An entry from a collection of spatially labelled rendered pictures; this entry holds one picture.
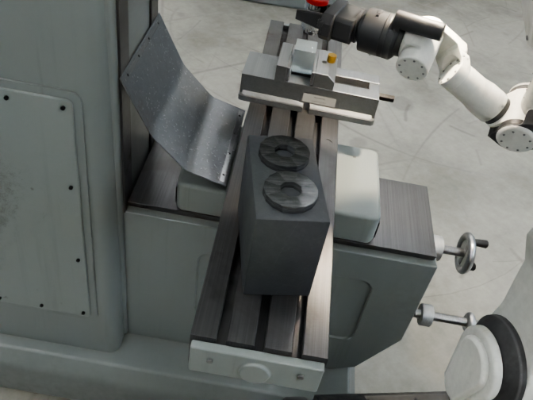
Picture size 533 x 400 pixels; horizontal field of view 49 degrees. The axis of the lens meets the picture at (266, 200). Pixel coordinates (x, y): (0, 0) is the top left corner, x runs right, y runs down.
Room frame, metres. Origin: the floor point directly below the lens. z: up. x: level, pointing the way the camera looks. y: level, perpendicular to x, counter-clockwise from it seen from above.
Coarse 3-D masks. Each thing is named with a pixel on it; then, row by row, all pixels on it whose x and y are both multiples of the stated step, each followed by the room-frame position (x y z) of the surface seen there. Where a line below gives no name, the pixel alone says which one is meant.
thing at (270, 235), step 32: (256, 160) 0.80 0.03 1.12; (288, 160) 0.80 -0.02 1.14; (256, 192) 0.72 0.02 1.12; (288, 192) 0.73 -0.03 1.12; (320, 192) 0.75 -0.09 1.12; (256, 224) 0.66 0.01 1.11; (288, 224) 0.67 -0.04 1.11; (320, 224) 0.68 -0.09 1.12; (256, 256) 0.66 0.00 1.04; (288, 256) 0.67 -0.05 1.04; (256, 288) 0.66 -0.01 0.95; (288, 288) 0.67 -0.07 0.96
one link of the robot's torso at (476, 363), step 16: (464, 336) 0.59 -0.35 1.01; (480, 336) 0.57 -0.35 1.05; (464, 352) 0.56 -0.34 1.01; (480, 352) 0.54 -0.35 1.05; (496, 352) 0.53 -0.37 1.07; (448, 368) 0.58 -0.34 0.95; (464, 368) 0.55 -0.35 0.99; (480, 368) 0.52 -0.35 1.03; (496, 368) 0.51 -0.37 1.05; (448, 384) 0.56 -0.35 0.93; (464, 384) 0.53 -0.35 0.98; (480, 384) 0.51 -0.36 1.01; (496, 384) 0.50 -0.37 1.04
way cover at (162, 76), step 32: (160, 32) 1.30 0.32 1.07; (128, 64) 1.08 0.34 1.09; (160, 64) 1.22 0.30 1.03; (128, 96) 1.02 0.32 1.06; (160, 96) 1.14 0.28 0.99; (192, 96) 1.26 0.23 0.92; (160, 128) 1.07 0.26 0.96; (192, 128) 1.16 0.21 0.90; (224, 128) 1.23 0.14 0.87; (192, 160) 1.06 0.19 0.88; (224, 160) 1.11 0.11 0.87
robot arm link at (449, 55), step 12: (444, 36) 1.13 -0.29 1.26; (456, 36) 1.13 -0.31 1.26; (444, 48) 1.14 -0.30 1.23; (456, 48) 1.12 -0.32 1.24; (444, 60) 1.13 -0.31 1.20; (456, 60) 1.12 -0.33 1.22; (468, 60) 1.10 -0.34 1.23; (444, 72) 1.12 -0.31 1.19; (456, 72) 1.08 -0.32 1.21; (468, 72) 1.08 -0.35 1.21; (444, 84) 1.08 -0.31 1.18; (456, 84) 1.07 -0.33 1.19
